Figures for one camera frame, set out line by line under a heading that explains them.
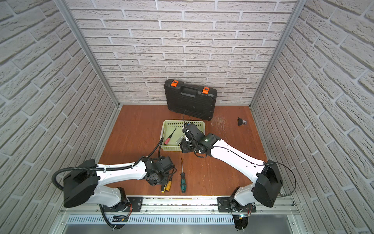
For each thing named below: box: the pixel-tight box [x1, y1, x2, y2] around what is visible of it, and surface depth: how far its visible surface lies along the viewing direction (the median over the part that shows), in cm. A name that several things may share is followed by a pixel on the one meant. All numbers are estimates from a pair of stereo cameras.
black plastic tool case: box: [164, 78, 218, 121], surface depth 97 cm
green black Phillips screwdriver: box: [180, 157, 187, 194], surface depth 81 cm
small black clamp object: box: [237, 117, 247, 126], surface depth 109 cm
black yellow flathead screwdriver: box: [160, 184, 167, 194], surface depth 79 cm
